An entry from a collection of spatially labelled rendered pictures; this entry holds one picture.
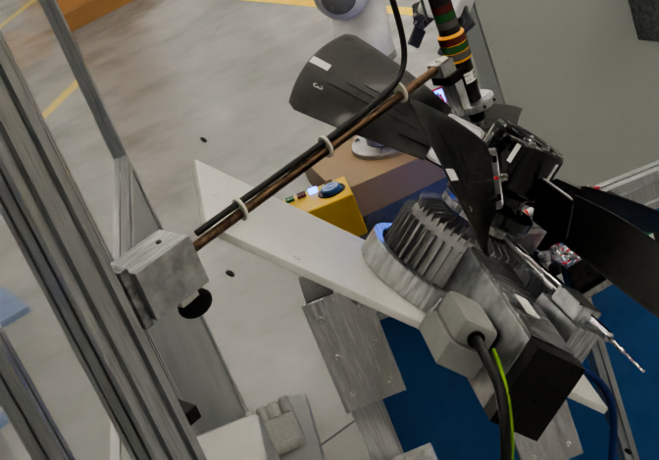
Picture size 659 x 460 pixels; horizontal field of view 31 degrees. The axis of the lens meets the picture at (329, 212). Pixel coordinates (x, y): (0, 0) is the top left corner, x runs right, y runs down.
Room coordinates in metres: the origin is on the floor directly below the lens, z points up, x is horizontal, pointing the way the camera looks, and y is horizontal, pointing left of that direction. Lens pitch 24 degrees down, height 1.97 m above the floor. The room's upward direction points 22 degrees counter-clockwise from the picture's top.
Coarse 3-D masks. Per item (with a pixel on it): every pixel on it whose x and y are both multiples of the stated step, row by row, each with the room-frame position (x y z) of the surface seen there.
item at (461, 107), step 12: (444, 60) 1.72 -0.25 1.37; (444, 72) 1.70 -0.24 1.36; (456, 72) 1.71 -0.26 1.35; (444, 84) 1.71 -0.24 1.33; (456, 84) 1.71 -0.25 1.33; (456, 96) 1.71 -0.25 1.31; (492, 96) 1.72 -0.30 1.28; (456, 108) 1.72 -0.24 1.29; (468, 108) 1.71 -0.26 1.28; (480, 108) 1.71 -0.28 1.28
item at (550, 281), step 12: (504, 240) 1.57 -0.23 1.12; (516, 252) 1.54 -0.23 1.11; (528, 264) 1.50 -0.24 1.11; (540, 264) 1.49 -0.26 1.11; (540, 276) 1.47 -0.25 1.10; (552, 276) 1.45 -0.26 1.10; (552, 288) 1.44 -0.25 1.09; (588, 324) 1.35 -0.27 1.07; (600, 324) 1.34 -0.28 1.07; (600, 336) 1.33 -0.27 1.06; (612, 336) 1.32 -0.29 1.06
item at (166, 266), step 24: (144, 240) 1.42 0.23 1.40; (168, 240) 1.39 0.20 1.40; (120, 264) 1.37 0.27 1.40; (144, 264) 1.34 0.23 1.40; (168, 264) 1.35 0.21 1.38; (192, 264) 1.37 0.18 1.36; (144, 288) 1.33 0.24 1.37; (168, 288) 1.34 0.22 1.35; (192, 288) 1.36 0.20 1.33; (144, 312) 1.33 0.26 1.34; (168, 312) 1.34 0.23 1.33
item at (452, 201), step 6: (444, 192) 1.66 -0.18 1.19; (450, 192) 1.66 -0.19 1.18; (444, 198) 1.65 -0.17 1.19; (450, 198) 1.63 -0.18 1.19; (456, 198) 1.64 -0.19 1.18; (450, 204) 1.62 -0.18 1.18; (456, 204) 1.61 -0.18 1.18; (456, 210) 1.61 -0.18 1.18; (462, 210) 1.60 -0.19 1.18; (462, 216) 1.60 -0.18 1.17; (492, 228) 1.58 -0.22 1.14; (498, 228) 1.60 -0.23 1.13; (492, 234) 1.58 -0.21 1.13; (498, 234) 1.58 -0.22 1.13; (504, 234) 1.59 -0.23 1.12; (510, 234) 1.58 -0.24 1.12; (516, 234) 1.60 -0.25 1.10; (522, 234) 1.62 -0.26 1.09; (516, 240) 1.59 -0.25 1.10
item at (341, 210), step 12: (336, 180) 2.14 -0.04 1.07; (336, 192) 2.08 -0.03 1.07; (348, 192) 2.06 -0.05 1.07; (300, 204) 2.09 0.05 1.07; (312, 204) 2.07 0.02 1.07; (324, 204) 2.05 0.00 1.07; (336, 204) 2.05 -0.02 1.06; (348, 204) 2.05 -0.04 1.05; (324, 216) 2.05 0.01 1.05; (336, 216) 2.05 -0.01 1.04; (348, 216) 2.05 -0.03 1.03; (360, 216) 2.05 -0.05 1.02; (348, 228) 2.05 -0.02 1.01; (360, 228) 2.05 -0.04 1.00
